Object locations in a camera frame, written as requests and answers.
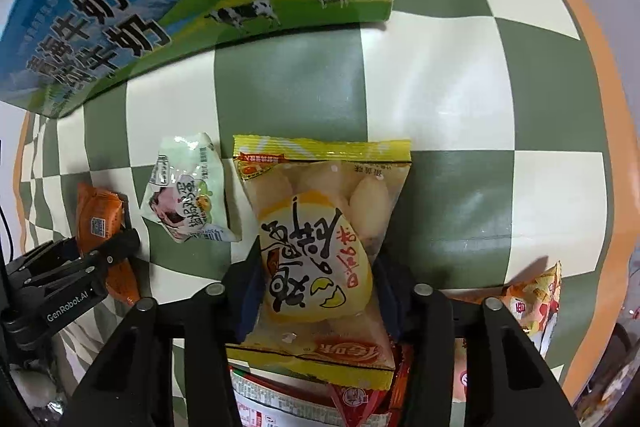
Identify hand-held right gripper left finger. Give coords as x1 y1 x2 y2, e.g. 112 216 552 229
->
62 252 266 427

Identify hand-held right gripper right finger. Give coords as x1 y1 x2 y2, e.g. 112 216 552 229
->
372 252 576 427

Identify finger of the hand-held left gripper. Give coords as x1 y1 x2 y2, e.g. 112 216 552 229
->
77 228 142 280
116 193 135 231

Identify orange snack packet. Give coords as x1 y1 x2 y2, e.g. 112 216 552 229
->
75 183 142 307

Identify yellow clear snack packet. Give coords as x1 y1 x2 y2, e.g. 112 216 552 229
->
226 134 413 390

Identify printed cardboard box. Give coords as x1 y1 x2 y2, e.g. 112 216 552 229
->
0 0 405 118

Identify white green egg packet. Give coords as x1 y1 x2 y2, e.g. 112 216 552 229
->
140 132 238 244

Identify small orange sachet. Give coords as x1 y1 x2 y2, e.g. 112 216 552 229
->
387 342 416 413

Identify white red snack packet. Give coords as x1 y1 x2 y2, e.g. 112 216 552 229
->
227 359 351 427

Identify small red snack packet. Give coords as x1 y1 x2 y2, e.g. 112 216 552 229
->
327 382 391 427

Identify red panda snack packet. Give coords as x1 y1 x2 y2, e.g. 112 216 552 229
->
482 261 563 355

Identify green checkered mat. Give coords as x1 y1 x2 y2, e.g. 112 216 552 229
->
15 0 626 388

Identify black cable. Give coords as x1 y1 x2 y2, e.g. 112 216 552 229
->
0 137 16 268

